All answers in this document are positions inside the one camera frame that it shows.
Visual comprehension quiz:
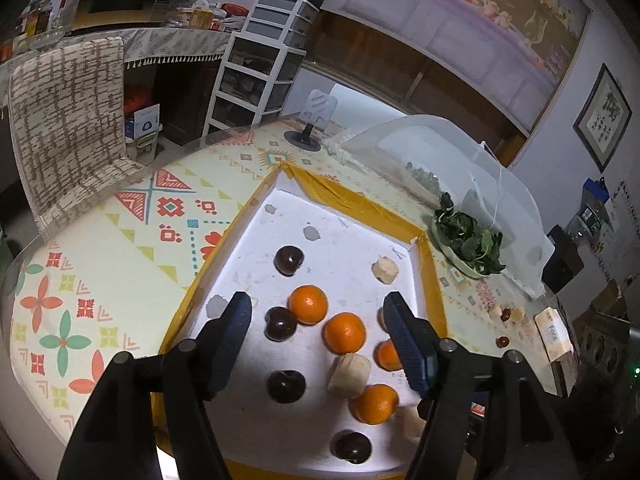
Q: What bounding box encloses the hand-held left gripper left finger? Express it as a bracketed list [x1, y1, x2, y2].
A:
[70, 291, 253, 480]

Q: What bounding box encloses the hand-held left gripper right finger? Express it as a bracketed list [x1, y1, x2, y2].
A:
[382, 291, 581, 480]

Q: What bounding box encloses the orange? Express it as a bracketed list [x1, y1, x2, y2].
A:
[350, 383, 400, 426]
[288, 284, 329, 325]
[322, 312, 367, 354]
[375, 339, 405, 372]

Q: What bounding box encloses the dark plum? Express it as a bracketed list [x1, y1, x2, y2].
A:
[264, 306, 298, 342]
[274, 245, 305, 277]
[331, 430, 373, 465]
[267, 370, 306, 404]

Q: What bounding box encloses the square-cut sugarcane piece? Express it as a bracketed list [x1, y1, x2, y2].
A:
[372, 256, 399, 286]

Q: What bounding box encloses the white tray with yellow tape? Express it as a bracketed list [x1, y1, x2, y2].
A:
[150, 162, 451, 480]

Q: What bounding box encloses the pale green oval plate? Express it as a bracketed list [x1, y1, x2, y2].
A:
[430, 215, 501, 279]

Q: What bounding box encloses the bowl of green vegetables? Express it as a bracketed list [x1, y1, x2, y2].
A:
[432, 192, 506, 276]

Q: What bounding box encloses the black box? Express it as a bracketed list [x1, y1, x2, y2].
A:
[540, 225, 585, 293]

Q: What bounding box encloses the white mesh food cover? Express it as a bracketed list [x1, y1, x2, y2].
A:
[327, 114, 556, 298]

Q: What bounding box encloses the stack of cardboard boxes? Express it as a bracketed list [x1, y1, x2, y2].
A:
[575, 280, 637, 361]

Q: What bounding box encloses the blue and white box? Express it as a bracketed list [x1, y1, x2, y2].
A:
[133, 104, 161, 138]

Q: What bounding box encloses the clear phone stand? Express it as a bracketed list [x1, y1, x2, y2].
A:
[283, 89, 337, 151]

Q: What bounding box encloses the patterned fabric chair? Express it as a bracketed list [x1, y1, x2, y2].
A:
[7, 37, 151, 233]

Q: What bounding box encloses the white plastic drawer unit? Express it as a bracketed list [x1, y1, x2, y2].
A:
[206, 0, 321, 136]

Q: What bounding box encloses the table with fringed cloth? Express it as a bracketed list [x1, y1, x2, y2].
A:
[0, 27, 236, 68]

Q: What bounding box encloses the framed wall picture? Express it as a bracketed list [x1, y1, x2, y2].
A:
[572, 63, 632, 173]

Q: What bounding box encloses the wall poster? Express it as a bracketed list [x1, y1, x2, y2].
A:
[320, 0, 592, 133]

